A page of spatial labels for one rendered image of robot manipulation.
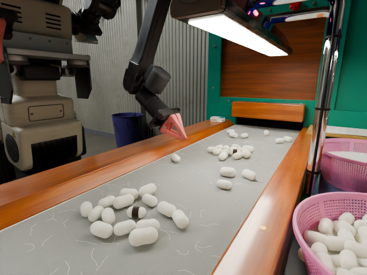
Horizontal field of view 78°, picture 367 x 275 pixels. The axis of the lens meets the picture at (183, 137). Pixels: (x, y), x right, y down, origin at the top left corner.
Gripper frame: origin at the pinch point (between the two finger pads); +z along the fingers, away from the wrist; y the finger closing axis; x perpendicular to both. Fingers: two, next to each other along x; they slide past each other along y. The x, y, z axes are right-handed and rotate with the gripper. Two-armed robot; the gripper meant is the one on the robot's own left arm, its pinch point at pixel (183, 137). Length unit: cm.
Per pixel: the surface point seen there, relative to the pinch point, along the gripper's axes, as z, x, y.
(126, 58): -200, 95, 188
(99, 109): -219, 211, 201
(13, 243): 4.3, 4.3, -43.9
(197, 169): 10.5, -1.4, -7.5
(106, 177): -0.6, 6.6, -24.0
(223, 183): 17.1, -8.3, -14.2
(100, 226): 10.4, -3.0, -36.8
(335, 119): 28, -25, 53
